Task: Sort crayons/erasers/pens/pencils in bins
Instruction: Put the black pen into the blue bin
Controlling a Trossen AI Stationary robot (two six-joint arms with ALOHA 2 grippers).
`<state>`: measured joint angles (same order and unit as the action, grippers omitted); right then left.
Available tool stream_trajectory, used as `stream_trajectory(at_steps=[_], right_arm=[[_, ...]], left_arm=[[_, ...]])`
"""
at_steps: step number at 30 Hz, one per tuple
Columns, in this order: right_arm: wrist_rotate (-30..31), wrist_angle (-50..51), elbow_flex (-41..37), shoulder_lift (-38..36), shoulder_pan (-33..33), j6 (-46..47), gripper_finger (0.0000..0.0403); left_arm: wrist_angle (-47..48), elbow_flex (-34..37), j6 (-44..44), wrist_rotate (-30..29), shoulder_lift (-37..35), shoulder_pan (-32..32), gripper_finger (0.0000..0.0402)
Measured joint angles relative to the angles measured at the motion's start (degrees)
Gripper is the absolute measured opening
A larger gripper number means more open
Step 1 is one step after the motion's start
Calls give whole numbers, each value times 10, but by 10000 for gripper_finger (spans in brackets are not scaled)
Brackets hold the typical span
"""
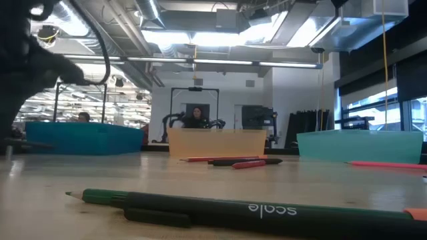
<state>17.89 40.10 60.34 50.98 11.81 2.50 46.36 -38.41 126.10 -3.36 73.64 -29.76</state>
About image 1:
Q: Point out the green pencil with orange eraser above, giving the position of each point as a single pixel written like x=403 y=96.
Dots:
x=100 y=196

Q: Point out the red pencil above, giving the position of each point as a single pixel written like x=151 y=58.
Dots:
x=217 y=159
x=383 y=164

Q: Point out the red crayon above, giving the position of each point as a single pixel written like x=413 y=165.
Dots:
x=248 y=164

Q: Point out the black pen with scale print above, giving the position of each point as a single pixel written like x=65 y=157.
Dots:
x=233 y=220

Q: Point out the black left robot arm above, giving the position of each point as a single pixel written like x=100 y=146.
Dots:
x=13 y=30

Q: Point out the neighbouring rig robot arm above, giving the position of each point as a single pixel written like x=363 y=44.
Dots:
x=165 y=126
x=217 y=123

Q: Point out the person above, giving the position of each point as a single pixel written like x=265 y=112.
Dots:
x=83 y=116
x=197 y=120

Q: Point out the blue plastic bin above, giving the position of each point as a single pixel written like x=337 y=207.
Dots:
x=83 y=138

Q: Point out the long tube light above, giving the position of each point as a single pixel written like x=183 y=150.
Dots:
x=217 y=62

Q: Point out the orange translucent plastic bin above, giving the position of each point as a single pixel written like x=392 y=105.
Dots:
x=217 y=143

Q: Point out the black equipment cabinet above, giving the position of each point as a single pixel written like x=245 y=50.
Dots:
x=257 y=116

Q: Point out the black curtain panels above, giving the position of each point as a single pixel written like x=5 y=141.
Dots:
x=307 y=128

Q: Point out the black shelf rack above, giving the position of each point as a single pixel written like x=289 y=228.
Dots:
x=353 y=119

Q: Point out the teal plastic bin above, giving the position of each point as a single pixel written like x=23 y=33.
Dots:
x=360 y=146

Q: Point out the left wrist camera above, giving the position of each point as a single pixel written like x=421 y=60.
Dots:
x=63 y=71

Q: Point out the black aluminium table frame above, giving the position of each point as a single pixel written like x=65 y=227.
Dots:
x=153 y=148

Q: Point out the black rig frame with camera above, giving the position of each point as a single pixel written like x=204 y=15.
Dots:
x=195 y=89

